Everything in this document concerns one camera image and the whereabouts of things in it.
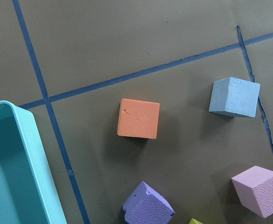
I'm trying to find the teal plastic bin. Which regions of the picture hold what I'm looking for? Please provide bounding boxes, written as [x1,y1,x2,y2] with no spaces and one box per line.
[0,100,66,224]

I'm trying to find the pink foam block left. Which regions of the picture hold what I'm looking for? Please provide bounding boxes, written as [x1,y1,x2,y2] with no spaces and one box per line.
[231,166,273,218]

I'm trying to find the light blue foam block left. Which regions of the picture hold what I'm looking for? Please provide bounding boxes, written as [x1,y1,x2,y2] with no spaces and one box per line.
[209,77,260,118]

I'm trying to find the orange foam block left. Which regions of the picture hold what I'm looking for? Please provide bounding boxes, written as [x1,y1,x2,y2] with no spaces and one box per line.
[117,98,160,139]

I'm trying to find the purple foam block left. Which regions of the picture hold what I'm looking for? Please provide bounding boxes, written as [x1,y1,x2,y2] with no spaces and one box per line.
[123,181,175,224]

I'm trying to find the yellow foam block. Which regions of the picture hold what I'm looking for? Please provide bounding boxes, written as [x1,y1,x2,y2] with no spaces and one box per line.
[189,218,203,224]

